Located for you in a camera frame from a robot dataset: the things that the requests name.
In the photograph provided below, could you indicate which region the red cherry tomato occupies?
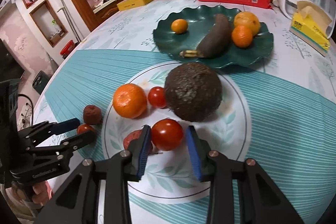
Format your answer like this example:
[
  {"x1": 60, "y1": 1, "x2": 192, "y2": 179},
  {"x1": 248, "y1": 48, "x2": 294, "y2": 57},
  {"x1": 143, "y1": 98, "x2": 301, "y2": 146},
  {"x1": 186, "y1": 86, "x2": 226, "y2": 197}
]
[
  {"x1": 151, "y1": 118, "x2": 184, "y2": 151},
  {"x1": 76, "y1": 124, "x2": 96, "y2": 134},
  {"x1": 147, "y1": 87, "x2": 167, "y2": 109}
]

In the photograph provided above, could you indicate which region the orange tangerine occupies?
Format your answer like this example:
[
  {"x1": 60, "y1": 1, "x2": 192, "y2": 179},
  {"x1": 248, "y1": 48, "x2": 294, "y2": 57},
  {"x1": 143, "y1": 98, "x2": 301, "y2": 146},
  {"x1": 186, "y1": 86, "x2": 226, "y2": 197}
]
[
  {"x1": 231, "y1": 25, "x2": 253, "y2": 48},
  {"x1": 112, "y1": 83, "x2": 147, "y2": 119}
]

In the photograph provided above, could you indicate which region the dark avocado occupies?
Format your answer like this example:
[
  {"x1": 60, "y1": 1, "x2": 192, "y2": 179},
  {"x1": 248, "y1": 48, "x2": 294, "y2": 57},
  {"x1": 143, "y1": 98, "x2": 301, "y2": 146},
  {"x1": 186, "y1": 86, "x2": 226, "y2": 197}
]
[{"x1": 164, "y1": 62, "x2": 223, "y2": 122}]

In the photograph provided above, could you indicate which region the overripe dark banana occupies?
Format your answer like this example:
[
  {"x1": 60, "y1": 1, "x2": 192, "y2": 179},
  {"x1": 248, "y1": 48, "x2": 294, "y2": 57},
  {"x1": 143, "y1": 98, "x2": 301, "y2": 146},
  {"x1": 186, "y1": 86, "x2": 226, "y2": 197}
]
[{"x1": 179, "y1": 14, "x2": 232, "y2": 59}]

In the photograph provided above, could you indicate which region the small yellow kumquat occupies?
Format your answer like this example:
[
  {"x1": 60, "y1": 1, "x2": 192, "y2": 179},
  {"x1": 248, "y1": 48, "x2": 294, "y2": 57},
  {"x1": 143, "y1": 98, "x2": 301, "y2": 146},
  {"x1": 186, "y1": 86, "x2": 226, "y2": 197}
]
[{"x1": 171, "y1": 18, "x2": 189, "y2": 34}]

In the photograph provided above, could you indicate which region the large yellow orange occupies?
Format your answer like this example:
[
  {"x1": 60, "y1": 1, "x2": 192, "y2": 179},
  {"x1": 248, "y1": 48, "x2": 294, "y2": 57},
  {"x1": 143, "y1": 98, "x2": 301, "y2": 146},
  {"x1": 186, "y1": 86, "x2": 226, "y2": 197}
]
[{"x1": 234, "y1": 12, "x2": 261, "y2": 36}]

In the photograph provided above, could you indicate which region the person's left hand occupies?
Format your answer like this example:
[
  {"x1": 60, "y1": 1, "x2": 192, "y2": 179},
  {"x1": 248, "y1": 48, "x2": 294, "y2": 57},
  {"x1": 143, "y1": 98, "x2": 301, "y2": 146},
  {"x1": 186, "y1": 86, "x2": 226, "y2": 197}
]
[{"x1": 11, "y1": 181, "x2": 51, "y2": 206}]

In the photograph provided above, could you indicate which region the red lidded trash bin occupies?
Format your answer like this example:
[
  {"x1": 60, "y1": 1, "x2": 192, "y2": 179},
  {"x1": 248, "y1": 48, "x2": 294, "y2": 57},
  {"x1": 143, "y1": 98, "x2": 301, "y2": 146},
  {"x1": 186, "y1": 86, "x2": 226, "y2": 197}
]
[{"x1": 60, "y1": 40, "x2": 76, "y2": 59}]

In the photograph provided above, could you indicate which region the tree print tablecloth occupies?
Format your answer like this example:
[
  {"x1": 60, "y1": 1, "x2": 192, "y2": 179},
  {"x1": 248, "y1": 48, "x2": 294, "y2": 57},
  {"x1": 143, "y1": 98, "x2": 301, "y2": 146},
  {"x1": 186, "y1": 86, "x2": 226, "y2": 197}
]
[{"x1": 34, "y1": 0, "x2": 335, "y2": 223}]

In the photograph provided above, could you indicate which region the yellow flat box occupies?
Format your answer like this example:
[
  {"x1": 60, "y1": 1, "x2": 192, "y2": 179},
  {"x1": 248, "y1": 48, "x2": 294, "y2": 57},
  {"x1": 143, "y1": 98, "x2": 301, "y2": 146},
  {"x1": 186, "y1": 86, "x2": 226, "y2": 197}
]
[{"x1": 117, "y1": 0, "x2": 153, "y2": 11}]

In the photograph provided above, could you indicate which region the yellow tissue box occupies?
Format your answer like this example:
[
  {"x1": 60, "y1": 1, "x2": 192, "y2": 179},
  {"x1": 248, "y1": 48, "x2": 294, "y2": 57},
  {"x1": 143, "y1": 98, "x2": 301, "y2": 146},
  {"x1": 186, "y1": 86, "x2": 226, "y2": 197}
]
[{"x1": 289, "y1": 1, "x2": 331, "y2": 56}]

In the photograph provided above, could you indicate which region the dark green scalloped plate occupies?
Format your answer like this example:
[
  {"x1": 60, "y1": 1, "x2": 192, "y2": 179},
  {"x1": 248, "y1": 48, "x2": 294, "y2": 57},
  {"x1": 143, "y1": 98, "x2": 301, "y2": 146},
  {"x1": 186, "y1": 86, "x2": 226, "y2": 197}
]
[{"x1": 153, "y1": 5, "x2": 274, "y2": 69}]

